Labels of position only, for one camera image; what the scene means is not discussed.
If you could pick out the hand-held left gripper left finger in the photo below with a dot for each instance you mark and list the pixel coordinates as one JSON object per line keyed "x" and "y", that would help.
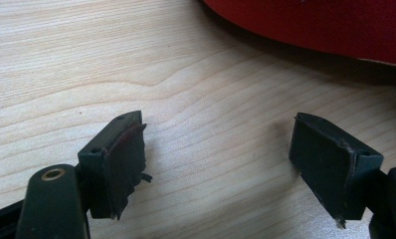
{"x": 106, "y": 172}

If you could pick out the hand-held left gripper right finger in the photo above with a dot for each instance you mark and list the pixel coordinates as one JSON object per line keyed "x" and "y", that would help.
{"x": 328, "y": 166}

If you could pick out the red container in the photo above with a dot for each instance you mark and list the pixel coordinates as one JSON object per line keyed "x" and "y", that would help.
{"x": 322, "y": 23}

